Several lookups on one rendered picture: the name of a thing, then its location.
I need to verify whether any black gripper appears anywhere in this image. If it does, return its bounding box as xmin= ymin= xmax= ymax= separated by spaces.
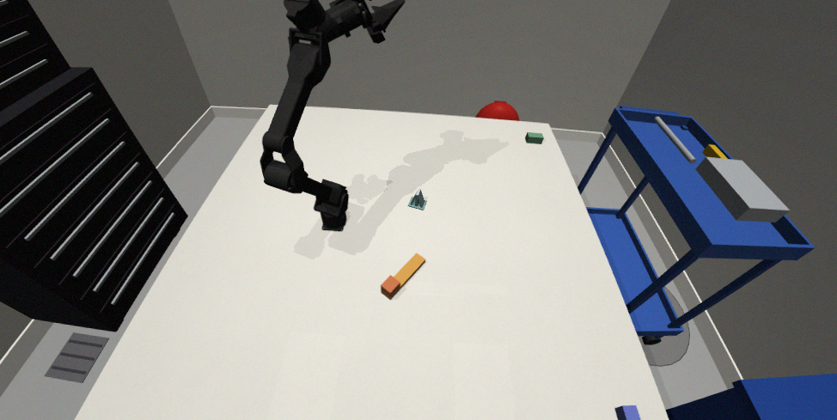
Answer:
xmin=327 ymin=0 xmax=406 ymax=44

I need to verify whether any small blue block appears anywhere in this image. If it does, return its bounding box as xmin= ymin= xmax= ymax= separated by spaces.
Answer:
xmin=615 ymin=405 xmax=641 ymax=420

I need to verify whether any yellow bar with brown block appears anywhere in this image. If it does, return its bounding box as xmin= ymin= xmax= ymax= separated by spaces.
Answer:
xmin=381 ymin=253 xmax=425 ymax=301

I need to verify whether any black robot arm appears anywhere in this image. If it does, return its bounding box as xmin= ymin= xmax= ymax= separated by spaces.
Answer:
xmin=260 ymin=0 xmax=348 ymax=231

